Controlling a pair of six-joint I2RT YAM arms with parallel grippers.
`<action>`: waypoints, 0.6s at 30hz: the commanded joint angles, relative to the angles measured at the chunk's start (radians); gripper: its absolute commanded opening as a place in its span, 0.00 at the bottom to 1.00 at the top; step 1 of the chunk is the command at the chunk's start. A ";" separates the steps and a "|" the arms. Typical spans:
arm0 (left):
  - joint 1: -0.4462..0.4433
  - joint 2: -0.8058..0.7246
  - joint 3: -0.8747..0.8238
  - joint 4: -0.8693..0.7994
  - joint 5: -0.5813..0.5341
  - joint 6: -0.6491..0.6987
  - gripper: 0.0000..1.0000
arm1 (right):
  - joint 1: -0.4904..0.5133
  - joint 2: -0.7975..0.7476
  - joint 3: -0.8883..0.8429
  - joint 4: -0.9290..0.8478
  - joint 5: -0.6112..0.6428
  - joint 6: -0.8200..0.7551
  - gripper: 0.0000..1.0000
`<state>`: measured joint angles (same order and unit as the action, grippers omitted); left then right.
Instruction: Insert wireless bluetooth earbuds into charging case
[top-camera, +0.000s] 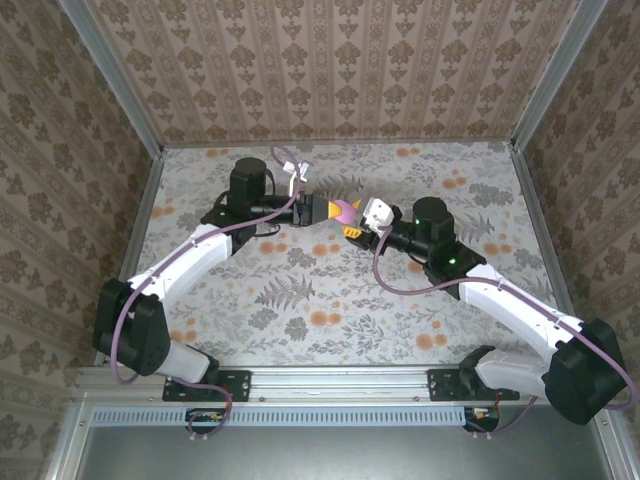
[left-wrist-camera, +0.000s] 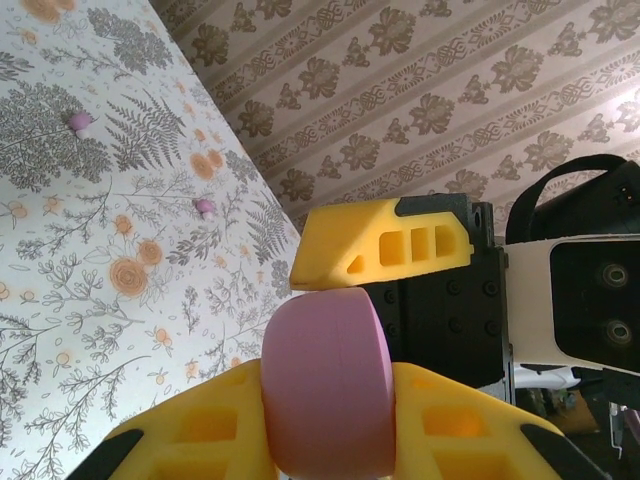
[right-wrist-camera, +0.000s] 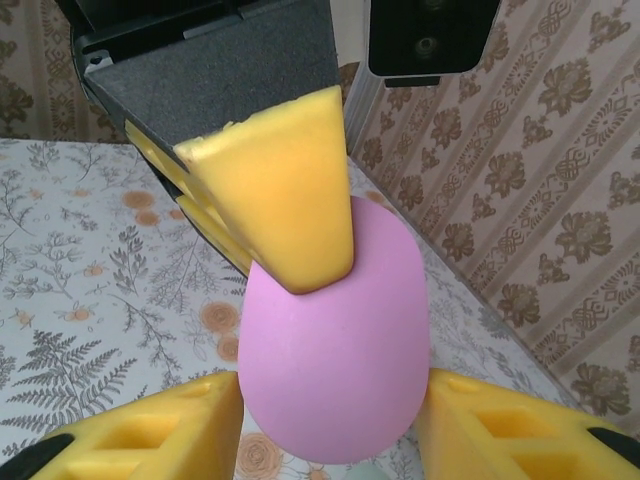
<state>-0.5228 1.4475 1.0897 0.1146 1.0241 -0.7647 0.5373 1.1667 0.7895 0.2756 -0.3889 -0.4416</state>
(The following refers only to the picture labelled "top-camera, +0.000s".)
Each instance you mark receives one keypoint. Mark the pink earbud charging case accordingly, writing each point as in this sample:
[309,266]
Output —
[346,212]

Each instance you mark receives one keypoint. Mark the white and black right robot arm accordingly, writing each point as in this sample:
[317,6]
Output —
[515,312]

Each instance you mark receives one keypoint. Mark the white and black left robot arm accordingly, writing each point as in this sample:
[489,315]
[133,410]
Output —
[185,265]

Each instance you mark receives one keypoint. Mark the floral patterned table cloth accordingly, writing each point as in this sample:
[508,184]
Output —
[325,300]

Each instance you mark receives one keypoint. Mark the grey metal sheet panel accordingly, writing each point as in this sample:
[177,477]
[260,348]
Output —
[325,455]

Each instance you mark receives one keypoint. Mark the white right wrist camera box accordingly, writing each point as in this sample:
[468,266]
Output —
[377,212]

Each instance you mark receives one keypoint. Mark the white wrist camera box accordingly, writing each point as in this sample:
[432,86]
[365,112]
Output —
[377,212]
[292,169]

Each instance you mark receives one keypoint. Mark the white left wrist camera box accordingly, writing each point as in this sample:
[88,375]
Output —
[292,169]

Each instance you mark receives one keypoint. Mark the aluminium side rail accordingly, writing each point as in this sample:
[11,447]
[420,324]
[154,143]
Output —
[537,200]
[147,200]

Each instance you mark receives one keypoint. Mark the aluminium mounting rail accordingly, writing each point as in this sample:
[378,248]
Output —
[340,382]

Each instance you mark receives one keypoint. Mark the aluminium frame post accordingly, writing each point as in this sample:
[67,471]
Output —
[555,75]
[115,85]

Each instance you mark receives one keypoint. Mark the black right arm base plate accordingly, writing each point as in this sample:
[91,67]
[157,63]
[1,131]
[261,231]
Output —
[442,387]

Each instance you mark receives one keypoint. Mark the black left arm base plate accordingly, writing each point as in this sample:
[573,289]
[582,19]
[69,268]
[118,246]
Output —
[235,385]

